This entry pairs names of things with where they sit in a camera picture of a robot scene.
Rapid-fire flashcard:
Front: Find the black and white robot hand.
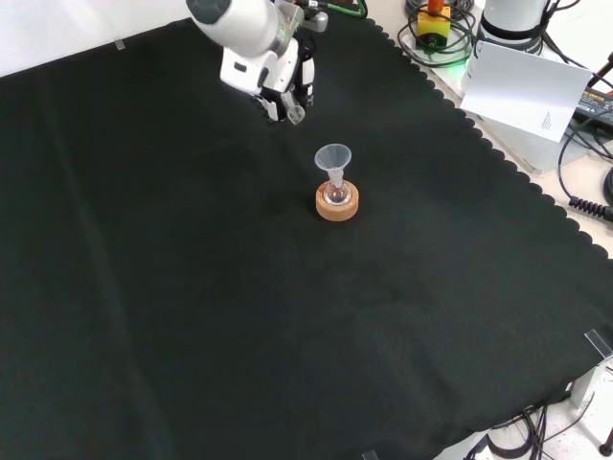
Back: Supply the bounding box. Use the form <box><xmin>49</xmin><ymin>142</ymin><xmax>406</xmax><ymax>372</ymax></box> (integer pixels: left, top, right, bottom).
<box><xmin>219</xmin><ymin>34</ymin><xmax>318</xmax><ymax>127</ymax></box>

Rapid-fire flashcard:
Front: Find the clear glass graduated cylinder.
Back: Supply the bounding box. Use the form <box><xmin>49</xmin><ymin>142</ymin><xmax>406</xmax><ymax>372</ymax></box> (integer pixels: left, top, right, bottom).
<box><xmin>282</xmin><ymin>89</ymin><xmax>307</xmax><ymax>127</ymax></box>

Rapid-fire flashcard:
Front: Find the clear plastic funnel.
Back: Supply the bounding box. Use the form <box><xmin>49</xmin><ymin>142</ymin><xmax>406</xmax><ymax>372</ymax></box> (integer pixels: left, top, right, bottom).
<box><xmin>313</xmin><ymin>142</ymin><xmax>353</xmax><ymax>192</ymax></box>

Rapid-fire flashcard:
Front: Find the small round-bottom glass flask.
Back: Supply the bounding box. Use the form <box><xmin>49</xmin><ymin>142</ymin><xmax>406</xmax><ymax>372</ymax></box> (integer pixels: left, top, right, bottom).
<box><xmin>323</xmin><ymin>178</ymin><xmax>351</xmax><ymax>205</ymax></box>

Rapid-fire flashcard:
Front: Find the yellow stop button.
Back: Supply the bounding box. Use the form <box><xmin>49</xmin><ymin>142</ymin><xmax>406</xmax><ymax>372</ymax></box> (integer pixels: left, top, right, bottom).
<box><xmin>415</xmin><ymin>0</ymin><xmax>453</xmax><ymax>52</ymax></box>

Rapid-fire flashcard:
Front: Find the black cloth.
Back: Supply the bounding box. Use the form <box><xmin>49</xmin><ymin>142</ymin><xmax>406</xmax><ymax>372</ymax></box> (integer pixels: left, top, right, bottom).
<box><xmin>0</xmin><ymin>13</ymin><xmax>613</xmax><ymax>460</ymax></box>

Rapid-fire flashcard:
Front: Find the pale board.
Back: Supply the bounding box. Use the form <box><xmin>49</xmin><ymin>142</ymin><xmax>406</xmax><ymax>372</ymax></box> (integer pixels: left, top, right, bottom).
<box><xmin>459</xmin><ymin>40</ymin><xmax>594</xmax><ymax>144</ymax></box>

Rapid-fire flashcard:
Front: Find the black power adapter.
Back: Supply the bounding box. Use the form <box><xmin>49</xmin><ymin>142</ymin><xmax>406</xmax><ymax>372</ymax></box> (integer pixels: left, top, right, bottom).
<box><xmin>573</xmin><ymin>88</ymin><xmax>613</xmax><ymax>122</ymax></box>

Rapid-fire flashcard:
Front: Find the white tripod leg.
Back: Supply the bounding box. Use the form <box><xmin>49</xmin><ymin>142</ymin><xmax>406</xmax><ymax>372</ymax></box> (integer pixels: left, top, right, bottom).
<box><xmin>568</xmin><ymin>356</ymin><xmax>613</xmax><ymax>409</ymax></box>

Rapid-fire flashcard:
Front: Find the green cable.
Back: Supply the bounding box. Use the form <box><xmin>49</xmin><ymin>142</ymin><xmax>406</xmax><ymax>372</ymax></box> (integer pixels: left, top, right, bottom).
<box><xmin>295</xmin><ymin>0</ymin><xmax>371</xmax><ymax>21</ymax></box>

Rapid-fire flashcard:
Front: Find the cork ring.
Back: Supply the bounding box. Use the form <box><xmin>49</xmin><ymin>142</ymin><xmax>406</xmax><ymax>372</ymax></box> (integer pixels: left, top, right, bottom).
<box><xmin>315</xmin><ymin>183</ymin><xmax>361</xmax><ymax>223</ymax></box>

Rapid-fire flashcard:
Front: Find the black cable bundle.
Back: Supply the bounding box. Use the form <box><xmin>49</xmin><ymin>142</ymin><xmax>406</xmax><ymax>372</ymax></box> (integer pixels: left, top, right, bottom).
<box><xmin>396</xmin><ymin>0</ymin><xmax>482</xmax><ymax>68</ymax></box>

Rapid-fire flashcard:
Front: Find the black coiled cable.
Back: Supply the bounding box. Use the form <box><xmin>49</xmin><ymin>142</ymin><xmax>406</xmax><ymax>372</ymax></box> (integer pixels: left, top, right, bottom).
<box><xmin>556</xmin><ymin>108</ymin><xmax>613</xmax><ymax>220</ymax></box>

